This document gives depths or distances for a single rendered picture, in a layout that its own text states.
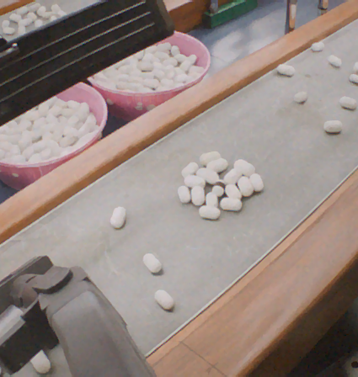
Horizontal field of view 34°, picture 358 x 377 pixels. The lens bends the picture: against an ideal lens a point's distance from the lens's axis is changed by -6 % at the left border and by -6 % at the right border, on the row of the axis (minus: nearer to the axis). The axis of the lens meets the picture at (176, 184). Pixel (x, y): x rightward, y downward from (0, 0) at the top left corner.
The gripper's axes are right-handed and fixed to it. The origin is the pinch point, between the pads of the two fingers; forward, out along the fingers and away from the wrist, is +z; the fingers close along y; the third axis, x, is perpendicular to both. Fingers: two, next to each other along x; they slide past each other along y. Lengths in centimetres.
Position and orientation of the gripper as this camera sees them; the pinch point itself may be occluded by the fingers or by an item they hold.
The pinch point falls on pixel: (9, 292)
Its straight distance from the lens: 85.0
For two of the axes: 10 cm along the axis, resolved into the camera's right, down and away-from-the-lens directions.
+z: -5.4, 1.2, 8.3
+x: 4.7, 8.6, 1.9
